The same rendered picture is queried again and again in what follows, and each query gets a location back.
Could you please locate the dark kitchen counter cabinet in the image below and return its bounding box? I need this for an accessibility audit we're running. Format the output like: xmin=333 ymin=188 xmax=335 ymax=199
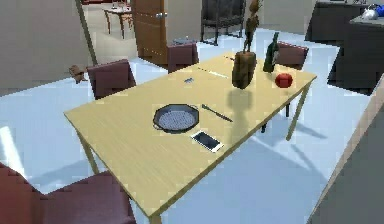
xmin=304 ymin=0 xmax=369 ymax=44
xmin=327 ymin=14 xmax=384 ymax=97

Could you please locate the dark round frying pan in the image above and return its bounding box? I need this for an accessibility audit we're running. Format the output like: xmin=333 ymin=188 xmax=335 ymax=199
xmin=152 ymin=103 xmax=200 ymax=135

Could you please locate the dark table knife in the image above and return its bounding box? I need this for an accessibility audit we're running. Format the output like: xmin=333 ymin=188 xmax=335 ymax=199
xmin=201 ymin=103 xmax=234 ymax=124

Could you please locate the white smartphone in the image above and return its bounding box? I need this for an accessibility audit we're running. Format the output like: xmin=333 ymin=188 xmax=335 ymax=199
xmin=190 ymin=130 xmax=225 ymax=154

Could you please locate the thin pale pencil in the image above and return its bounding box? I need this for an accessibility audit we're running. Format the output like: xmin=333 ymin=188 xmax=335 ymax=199
xmin=197 ymin=67 xmax=230 ymax=80

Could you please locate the dark red chair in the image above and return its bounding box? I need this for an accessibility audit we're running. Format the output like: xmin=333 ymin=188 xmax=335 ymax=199
xmin=0 ymin=162 xmax=138 ymax=224
xmin=86 ymin=58 xmax=137 ymax=101
xmin=166 ymin=42 xmax=200 ymax=74
xmin=260 ymin=41 xmax=310 ymax=134

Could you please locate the light wooden dining table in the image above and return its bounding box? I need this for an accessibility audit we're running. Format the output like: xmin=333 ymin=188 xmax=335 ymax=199
xmin=63 ymin=51 xmax=318 ymax=224

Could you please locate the brown wooden room door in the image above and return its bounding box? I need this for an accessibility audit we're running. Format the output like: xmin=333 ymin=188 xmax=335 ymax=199
xmin=130 ymin=0 xmax=169 ymax=67

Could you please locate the red tomato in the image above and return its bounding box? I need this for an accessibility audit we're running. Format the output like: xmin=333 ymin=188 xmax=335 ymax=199
xmin=274 ymin=72 xmax=294 ymax=89

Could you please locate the dark green wine bottle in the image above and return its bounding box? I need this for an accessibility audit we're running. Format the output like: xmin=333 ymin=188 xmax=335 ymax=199
xmin=262 ymin=31 xmax=281 ymax=74

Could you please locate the dark shelf stand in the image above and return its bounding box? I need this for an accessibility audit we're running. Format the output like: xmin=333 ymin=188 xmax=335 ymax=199
xmin=200 ymin=0 xmax=247 ymax=47

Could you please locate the brown wooden side table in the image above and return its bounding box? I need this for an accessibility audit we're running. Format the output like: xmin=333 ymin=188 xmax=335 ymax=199
xmin=103 ymin=5 xmax=134 ymax=40

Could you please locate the small brown statue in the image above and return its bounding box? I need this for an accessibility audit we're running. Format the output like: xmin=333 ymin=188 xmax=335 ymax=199
xmin=68 ymin=64 xmax=88 ymax=85

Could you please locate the silver kettle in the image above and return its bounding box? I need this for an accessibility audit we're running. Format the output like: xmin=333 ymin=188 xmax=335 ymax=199
xmin=361 ymin=7 xmax=380 ymax=21

